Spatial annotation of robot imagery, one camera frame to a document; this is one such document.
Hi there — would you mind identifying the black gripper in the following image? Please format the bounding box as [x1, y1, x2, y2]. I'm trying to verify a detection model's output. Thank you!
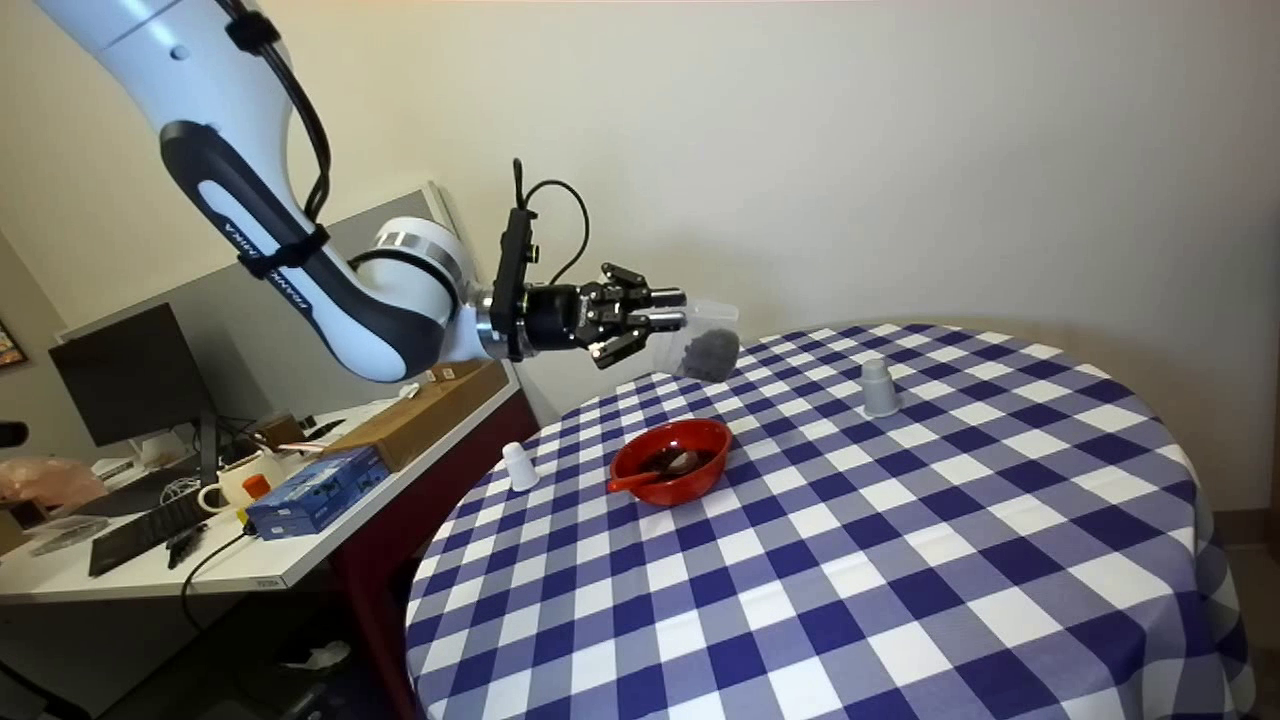
[524, 263, 687, 369]

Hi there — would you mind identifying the clear plastic cup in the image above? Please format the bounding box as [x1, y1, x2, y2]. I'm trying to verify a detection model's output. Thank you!
[678, 304, 740, 380]

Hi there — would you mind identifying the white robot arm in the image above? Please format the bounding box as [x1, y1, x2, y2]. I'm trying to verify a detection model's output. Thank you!
[36, 0, 687, 383]

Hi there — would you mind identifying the orange bowl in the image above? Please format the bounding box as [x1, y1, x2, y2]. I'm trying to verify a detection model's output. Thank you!
[607, 415, 731, 510]

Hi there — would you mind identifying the orange spoon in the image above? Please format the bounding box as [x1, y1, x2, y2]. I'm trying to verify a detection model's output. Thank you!
[607, 451, 704, 493]

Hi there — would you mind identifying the small white bottle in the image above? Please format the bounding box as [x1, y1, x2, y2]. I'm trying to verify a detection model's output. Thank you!
[504, 441, 540, 493]

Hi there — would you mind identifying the cardboard box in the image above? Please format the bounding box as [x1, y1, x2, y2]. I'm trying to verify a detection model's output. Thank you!
[330, 359, 510, 469]

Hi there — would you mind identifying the blue box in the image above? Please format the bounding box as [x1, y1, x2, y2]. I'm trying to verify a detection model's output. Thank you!
[247, 448, 390, 541]

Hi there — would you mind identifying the blue white checkered tablecloth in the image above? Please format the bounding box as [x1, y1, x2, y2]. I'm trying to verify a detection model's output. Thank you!
[404, 324, 1257, 720]

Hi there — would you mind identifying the grey partition panel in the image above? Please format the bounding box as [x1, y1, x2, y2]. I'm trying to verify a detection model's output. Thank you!
[56, 183, 516, 431]

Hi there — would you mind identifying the white mug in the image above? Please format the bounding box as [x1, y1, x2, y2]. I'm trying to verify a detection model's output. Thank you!
[195, 465, 274, 514]

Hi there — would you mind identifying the white desk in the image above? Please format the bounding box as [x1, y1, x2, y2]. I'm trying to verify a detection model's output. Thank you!
[0, 380, 536, 605]

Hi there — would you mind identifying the black monitor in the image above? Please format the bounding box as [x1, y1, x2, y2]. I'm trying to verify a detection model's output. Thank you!
[52, 304, 213, 446]

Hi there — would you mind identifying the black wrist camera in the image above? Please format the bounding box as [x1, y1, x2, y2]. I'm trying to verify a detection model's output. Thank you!
[493, 159, 536, 359]

